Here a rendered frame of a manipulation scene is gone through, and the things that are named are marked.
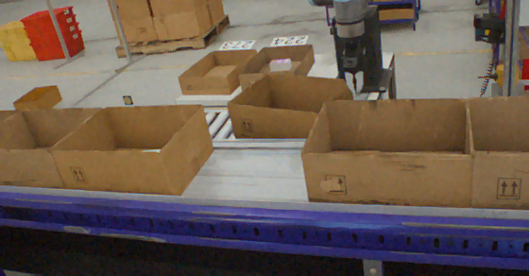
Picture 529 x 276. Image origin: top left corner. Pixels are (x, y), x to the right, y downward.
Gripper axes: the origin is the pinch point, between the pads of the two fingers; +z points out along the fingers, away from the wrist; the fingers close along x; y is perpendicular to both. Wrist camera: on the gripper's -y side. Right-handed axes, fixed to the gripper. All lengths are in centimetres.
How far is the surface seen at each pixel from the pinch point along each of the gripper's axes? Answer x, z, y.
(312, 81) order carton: 20.5, 4.5, 21.3
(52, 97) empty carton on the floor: 345, 86, 208
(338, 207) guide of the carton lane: -3, 2, -62
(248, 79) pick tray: 57, 12, 46
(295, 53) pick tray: 44, 14, 83
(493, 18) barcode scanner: -48, -14, 30
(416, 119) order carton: -20.9, -4.5, -29.9
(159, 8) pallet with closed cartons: 281, 42, 355
